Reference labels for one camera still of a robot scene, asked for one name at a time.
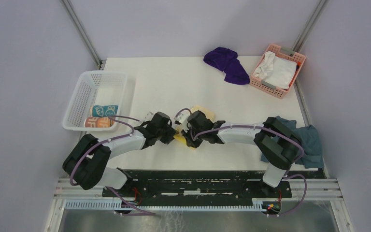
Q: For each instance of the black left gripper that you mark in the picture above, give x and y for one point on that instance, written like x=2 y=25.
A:
x=169 y=136

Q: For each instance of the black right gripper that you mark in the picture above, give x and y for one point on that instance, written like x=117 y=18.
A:
x=190 y=141

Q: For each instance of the yellow cloth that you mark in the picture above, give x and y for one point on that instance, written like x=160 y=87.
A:
x=209 y=114

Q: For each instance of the teal bunny pattern towel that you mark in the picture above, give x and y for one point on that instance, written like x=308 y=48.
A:
x=104 y=110

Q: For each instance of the cream rabbit text towel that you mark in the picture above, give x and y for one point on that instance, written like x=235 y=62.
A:
x=98 y=122

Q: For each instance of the white plastic basket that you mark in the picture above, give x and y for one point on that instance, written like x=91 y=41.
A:
x=93 y=88

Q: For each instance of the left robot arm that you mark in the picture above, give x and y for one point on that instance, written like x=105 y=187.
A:
x=86 y=164

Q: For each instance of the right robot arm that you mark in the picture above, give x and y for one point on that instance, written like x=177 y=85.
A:
x=244 y=134

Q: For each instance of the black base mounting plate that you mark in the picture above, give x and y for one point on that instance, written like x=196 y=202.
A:
x=198 y=188

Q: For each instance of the purple cloth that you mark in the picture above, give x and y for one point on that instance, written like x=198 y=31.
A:
x=226 y=61

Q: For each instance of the pink plastic basket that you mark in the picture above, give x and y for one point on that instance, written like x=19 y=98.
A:
x=284 y=53

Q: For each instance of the white cloth in basket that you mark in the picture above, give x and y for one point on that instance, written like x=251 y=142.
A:
x=276 y=71

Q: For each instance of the dark teal cloth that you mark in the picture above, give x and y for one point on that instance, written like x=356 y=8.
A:
x=310 y=144

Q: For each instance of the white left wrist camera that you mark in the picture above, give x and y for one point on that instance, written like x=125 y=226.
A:
x=148 y=116

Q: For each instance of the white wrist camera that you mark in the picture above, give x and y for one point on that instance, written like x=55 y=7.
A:
x=181 y=119
x=148 y=116

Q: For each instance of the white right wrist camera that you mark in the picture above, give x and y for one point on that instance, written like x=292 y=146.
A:
x=181 y=119

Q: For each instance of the white toothed cable rail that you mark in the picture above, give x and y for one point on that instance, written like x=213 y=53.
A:
x=116 y=204

